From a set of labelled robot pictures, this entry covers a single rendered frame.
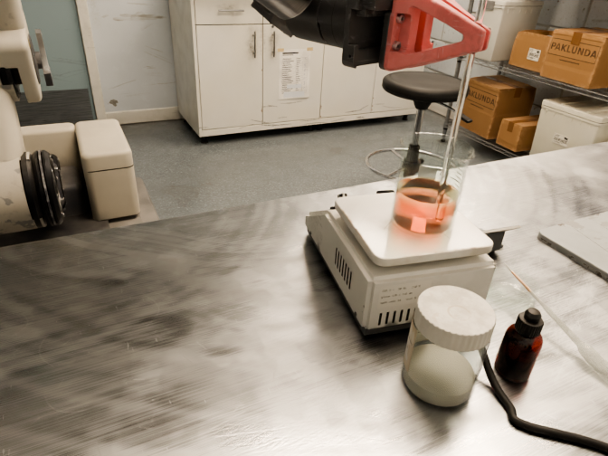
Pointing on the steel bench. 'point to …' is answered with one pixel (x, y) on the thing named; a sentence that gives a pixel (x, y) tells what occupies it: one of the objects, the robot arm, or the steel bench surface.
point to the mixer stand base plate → (582, 242)
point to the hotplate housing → (387, 276)
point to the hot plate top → (359, 215)
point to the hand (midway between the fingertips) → (476, 38)
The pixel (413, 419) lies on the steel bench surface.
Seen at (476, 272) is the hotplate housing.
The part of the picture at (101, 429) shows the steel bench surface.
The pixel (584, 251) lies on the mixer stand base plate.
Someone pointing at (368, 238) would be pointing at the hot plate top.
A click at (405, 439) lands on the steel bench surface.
